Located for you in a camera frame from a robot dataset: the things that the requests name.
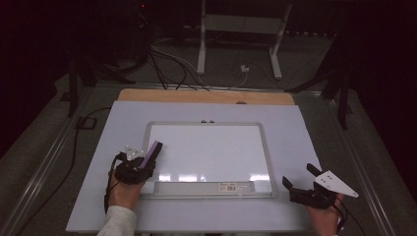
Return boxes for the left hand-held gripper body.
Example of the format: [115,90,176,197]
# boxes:
[112,145,157,186]

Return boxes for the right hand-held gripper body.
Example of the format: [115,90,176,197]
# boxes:
[289,169,360,210]

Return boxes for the purple whiteboard eraser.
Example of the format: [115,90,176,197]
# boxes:
[140,141,164,170]

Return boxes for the person's left hand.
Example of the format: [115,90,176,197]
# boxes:
[107,169,148,211]

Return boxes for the person's right hand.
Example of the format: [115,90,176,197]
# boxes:
[306,194,345,236]

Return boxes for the large white sheet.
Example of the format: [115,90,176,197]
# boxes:
[65,99,324,234]

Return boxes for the silver framed whiteboard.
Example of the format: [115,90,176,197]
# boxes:
[141,120,279,201]

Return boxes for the black square floor plate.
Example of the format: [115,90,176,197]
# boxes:
[75,116,98,130]

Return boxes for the black tripod stand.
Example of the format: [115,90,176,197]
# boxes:
[60,55,136,118]
[283,32,354,131]

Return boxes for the power strip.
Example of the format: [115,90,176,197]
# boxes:
[284,29,332,39]

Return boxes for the black equipment with red light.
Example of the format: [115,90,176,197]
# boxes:
[107,0,154,67]

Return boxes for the grey metal stand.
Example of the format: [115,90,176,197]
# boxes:
[196,0,293,82]

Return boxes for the grey metal floor rail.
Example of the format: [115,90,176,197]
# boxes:
[324,96,397,236]
[0,88,96,236]

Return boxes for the right hand-held gripper cable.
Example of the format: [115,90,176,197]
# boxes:
[332,196,368,236]

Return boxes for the hand-held gripper cable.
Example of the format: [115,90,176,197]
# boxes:
[103,152,128,214]
[332,196,368,236]

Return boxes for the left hand-held gripper cable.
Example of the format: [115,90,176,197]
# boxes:
[103,152,128,214]

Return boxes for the long black floor cable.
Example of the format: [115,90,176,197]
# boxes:
[14,106,113,236]

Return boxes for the bundle of black floor cables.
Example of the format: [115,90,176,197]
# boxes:
[148,48,211,91]

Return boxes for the white cable with plug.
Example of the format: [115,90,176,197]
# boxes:
[150,42,251,90]

